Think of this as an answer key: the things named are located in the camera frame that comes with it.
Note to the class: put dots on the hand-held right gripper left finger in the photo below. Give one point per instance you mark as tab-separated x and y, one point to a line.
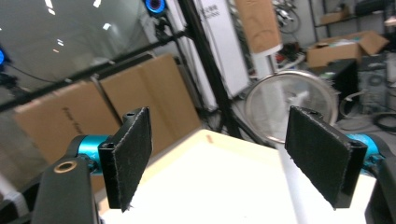
130	161

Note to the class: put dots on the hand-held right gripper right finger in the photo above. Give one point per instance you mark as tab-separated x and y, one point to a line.
317	149

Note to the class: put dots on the round silver-rimmed disc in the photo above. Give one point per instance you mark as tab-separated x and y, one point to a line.
274	105

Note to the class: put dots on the flat cardboard sheet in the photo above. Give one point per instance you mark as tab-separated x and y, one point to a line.
162	102
62	124

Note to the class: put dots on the large black computer tower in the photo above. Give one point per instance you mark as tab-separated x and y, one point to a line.
342	77

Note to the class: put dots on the brown tape piece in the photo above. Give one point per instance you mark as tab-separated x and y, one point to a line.
210	138

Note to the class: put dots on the slim black computer tower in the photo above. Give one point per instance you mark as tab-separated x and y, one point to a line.
376	81

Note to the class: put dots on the white gridded mat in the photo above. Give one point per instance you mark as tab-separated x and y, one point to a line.
218	186

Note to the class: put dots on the open cardboard box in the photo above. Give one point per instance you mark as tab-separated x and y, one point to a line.
339	49

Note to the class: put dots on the bicycle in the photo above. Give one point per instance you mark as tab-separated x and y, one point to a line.
286	17

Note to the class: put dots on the white panel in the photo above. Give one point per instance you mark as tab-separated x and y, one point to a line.
227	46

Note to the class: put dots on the black metal frame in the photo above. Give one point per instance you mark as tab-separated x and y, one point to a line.
214	77

